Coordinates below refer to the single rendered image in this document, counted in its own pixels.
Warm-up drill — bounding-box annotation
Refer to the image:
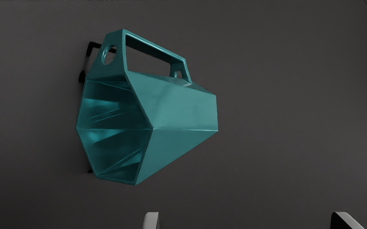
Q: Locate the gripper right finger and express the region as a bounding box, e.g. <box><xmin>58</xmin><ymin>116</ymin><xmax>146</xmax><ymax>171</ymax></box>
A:
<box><xmin>330</xmin><ymin>212</ymin><xmax>365</xmax><ymax>229</ymax></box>

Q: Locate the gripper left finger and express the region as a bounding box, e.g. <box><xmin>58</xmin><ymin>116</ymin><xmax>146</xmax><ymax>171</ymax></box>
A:
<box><xmin>142</xmin><ymin>212</ymin><xmax>160</xmax><ymax>229</ymax></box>

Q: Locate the teal faceted mug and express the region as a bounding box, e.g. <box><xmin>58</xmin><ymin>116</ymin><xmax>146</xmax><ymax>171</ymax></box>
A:
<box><xmin>76</xmin><ymin>29</ymin><xmax>219</xmax><ymax>186</ymax></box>

